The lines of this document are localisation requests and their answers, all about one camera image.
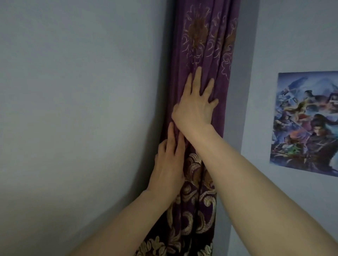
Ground person's right forearm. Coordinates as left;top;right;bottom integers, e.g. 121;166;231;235
183;124;338;256

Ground person's left forearm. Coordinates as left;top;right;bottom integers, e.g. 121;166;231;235
70;188;176;256

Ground colourful character wall poster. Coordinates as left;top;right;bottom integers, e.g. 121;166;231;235
270;70;338;177

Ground purple gold embroidered curtain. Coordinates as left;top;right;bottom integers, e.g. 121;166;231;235
136;0;241;256

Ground person's right hand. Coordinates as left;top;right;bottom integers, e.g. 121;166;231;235
171;66;220;140

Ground person's left hand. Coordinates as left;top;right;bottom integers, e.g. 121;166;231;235
146;121;186;204

